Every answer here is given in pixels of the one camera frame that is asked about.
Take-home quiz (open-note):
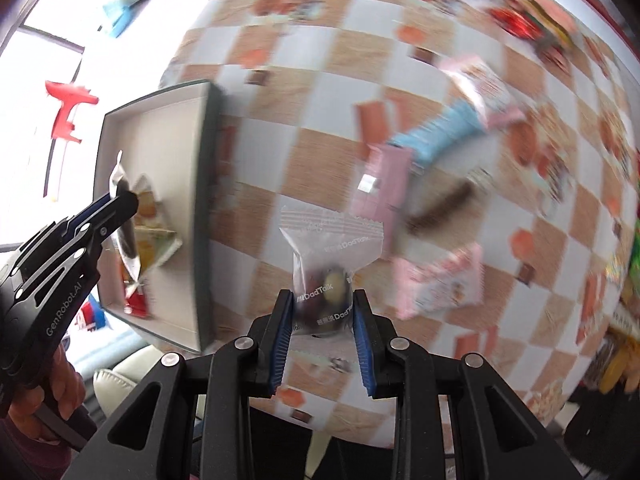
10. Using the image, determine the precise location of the clear biscuit packet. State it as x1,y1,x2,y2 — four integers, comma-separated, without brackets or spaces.
131,175,166,231

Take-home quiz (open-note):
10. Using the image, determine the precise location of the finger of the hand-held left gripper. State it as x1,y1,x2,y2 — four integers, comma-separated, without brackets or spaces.
65,191,140,262
17,191,122,267

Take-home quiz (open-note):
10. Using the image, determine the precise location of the yellow green snack packet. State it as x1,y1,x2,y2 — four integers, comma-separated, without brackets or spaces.
132,225,183,273

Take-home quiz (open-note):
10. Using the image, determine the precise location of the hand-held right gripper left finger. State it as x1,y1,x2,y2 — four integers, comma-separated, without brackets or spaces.
60,287,296,480

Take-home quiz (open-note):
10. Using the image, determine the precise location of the clear packet with seeded bar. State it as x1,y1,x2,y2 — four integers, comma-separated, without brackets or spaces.
405,180,476,236

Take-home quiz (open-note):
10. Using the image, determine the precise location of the plain pink snack packet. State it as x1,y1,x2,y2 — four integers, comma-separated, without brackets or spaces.
350,145,413,228

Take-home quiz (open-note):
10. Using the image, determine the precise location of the blue plastic dustpan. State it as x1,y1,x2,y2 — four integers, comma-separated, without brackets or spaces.
102,0,216,38

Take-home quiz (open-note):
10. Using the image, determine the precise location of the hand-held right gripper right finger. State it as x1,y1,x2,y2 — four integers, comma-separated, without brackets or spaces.
350,287,583,480

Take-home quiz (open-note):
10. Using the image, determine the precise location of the shiny red snack packet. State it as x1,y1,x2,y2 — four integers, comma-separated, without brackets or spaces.
490,5,543,38

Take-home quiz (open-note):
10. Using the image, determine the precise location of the checked printed tablecloth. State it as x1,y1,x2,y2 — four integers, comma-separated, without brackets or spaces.
160,0,640,448

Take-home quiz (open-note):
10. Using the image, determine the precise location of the pink printed snack packet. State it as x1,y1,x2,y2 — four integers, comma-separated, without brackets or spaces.
392,242,483,321

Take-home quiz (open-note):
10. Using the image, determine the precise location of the cream leather seat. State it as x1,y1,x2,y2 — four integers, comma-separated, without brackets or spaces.
92,345,201,421

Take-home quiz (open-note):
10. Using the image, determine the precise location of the red plastic stool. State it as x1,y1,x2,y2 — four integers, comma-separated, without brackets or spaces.
44,80,100,143

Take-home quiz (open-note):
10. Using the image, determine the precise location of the clear packet with brown stick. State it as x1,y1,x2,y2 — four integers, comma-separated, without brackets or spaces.
109,150,146,281

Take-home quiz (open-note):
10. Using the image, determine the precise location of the blue red toy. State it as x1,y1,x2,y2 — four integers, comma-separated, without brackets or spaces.
75,295,108,333

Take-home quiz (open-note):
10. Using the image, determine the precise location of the pile of colourful packets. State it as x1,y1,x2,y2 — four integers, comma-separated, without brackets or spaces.
582,220,640,396

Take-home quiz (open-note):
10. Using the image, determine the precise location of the clear packet with round snack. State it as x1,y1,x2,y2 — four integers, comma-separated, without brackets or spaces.
279,205,385,371

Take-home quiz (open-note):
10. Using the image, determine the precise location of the person's left forearm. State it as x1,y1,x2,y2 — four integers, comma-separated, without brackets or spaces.
0,417,76,480

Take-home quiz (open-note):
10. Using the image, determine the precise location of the light blue snack packet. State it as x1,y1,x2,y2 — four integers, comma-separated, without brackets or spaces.
390,100,488,166

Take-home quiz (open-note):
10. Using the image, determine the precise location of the pale pink snack packet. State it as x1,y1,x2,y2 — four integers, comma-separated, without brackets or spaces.
440,55,526,128

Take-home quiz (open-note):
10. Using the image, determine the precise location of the grey shallow cardboard box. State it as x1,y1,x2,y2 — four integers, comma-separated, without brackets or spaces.
95,80,226,353

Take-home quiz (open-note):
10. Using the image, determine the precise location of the person's left hand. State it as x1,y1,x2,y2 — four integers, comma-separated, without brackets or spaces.
12,344,90,431

